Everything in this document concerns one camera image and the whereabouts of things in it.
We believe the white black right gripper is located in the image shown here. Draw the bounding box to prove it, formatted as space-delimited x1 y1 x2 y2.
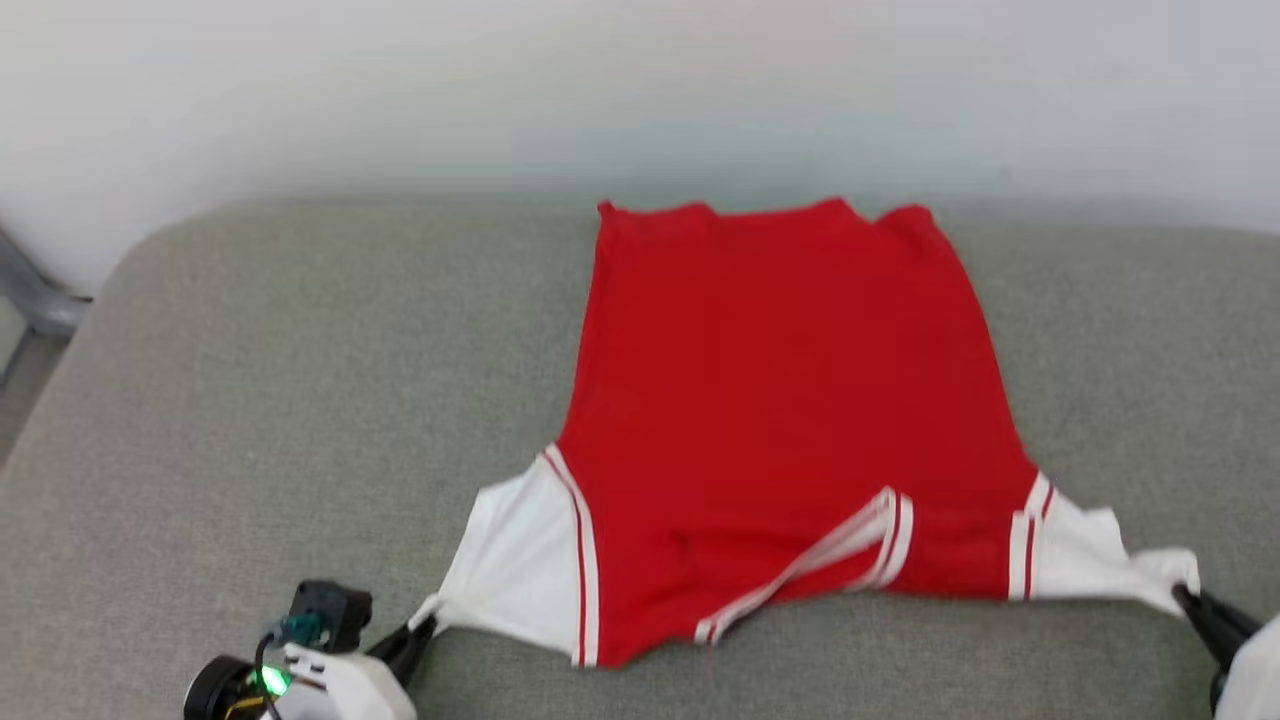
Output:
1171 582 1280 720

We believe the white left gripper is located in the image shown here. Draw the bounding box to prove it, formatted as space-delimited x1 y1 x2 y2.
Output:
274 614 438 720

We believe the red and white sports garment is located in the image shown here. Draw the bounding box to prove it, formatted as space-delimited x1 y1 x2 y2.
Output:
410 197 1202 670

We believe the black left gripper cylinder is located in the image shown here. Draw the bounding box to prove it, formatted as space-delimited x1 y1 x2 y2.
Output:
184 654 291 720

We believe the grey metal frame bar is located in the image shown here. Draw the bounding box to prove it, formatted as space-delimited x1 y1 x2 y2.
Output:
0 224 93 393

